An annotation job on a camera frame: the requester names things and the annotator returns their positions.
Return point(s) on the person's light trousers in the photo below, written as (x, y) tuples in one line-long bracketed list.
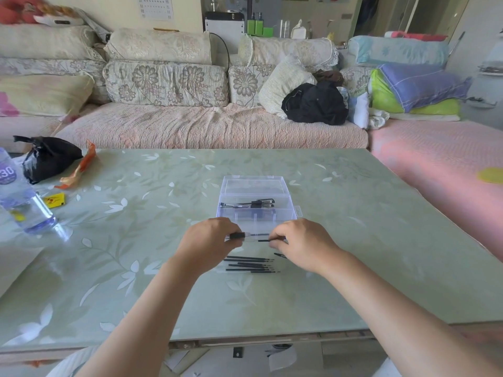
[(72, 363)]

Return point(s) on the black plastic bag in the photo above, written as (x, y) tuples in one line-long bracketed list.
[(49, 157)]

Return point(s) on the clear plastic storage box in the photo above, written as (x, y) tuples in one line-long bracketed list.
[(255, 196)]

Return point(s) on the pink quilted sofa cover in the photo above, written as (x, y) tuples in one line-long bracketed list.
[(212, 127)]

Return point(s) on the yellow round disc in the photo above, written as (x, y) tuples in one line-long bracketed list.
[(491, 175)]

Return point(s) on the yellow pillow pink flower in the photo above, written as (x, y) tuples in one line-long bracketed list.
[(47, 96)]

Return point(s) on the purple folded quilt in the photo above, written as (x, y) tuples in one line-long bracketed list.
[(420, 84)]

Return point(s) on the green bottles set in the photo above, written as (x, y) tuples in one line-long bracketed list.
[(257, 27)]

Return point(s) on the white textured pillow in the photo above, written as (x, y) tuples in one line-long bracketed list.
[(283, 84)]

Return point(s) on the white tissue pack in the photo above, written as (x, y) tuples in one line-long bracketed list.
[(298, 30)]

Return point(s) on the person's left fingers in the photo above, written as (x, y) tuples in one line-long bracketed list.
[(232, 230)]

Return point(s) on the white box appliance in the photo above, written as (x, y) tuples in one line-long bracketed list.
[(224, 29)]

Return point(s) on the clear pen barrel black grip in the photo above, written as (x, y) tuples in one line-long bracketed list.
[(251, 235)]

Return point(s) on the floral sofa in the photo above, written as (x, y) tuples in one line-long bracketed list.
[(165, 74)]

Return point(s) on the person's right fingers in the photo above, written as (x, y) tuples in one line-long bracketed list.
[(279, 236)]

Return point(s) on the red plush toy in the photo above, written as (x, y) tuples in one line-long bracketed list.
[(17, 9)]

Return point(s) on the clear plastic water bottle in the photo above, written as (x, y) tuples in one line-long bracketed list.
[(21, 200)]

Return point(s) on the white folded towel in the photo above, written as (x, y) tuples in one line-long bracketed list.
[(379, 117)]

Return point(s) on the black pens bundle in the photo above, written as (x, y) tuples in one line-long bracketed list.
[(251, 203)]

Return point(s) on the person's left forearm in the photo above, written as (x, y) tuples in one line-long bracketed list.
[(145, 325)]

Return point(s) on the wall calendar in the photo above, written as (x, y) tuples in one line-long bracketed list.
[(155, 6)]

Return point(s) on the light blue floral pillow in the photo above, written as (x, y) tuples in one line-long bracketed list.
[(397, 50)]

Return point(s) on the black clothing heap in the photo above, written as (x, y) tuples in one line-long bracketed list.
[(316, 104)]

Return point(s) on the orange snack wrapper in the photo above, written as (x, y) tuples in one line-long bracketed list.
[(80, 166)]

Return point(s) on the thin black pen refill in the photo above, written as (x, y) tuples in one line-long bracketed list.
[(264, 240)]

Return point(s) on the person's left hand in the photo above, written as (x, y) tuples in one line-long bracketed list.
[(204, 247)]

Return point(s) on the person's right hand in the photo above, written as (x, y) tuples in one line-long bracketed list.
[(306, 247)]

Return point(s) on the pile of black refills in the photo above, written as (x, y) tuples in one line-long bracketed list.
[(247, 265)]

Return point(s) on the small yellow packet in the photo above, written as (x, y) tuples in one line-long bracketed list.
[(54, 200)]

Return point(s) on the person's right forearm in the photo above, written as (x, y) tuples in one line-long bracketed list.
[(397, 314)]

